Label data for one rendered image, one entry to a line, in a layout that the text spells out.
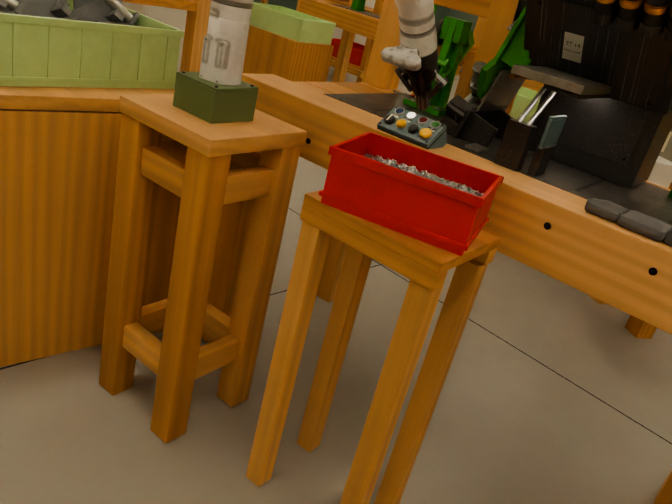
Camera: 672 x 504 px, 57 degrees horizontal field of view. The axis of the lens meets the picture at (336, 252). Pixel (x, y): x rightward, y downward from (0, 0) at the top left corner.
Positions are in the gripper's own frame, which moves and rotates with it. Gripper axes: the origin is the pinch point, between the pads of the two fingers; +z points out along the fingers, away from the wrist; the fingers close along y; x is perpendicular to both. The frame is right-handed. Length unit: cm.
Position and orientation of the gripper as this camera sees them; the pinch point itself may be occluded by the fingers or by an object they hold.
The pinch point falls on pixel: (423, 101)
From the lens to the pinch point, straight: 144.1
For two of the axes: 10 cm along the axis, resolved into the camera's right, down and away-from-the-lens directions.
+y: -7.5, -4.2, 5.0
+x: -6.3, 6.7, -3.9
